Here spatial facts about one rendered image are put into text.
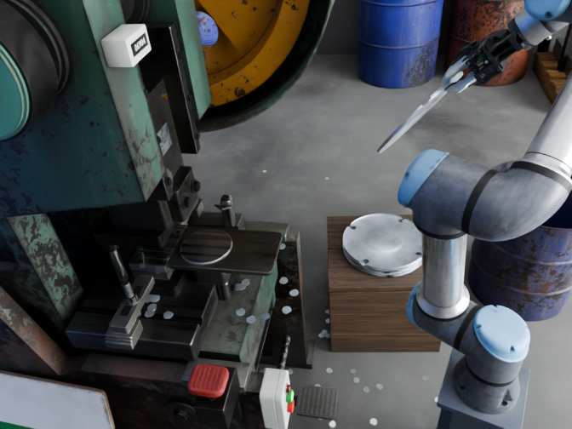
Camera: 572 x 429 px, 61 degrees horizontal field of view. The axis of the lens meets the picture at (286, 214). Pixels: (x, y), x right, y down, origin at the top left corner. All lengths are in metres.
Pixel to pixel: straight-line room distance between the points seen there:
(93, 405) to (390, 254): 1.01
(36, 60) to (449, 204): 0.64
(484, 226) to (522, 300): 1.21
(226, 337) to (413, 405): 0.85
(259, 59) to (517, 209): 0.72
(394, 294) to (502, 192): 0.91
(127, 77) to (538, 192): 0.65
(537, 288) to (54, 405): 1.58
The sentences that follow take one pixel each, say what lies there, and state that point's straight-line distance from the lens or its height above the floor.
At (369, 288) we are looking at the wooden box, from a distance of 1.65.
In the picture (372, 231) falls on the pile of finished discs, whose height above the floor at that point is 0.39.
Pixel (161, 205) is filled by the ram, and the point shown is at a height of 0.96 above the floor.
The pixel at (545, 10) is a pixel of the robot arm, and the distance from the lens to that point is 1.01.
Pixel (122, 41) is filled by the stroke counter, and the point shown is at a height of 1.33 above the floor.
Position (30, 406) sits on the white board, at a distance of 1.42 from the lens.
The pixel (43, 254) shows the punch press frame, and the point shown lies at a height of 0.87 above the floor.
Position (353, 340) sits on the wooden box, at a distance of 1.85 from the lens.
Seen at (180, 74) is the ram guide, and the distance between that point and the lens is 1.04.
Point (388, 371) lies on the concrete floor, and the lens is 1.87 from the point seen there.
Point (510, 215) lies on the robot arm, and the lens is 0.83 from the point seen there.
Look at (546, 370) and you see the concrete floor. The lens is 2.01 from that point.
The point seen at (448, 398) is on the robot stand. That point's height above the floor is 0.45.
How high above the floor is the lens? 1.55
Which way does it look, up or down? 38 degrees down
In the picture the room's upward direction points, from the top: 5 degrees counter-clockwise
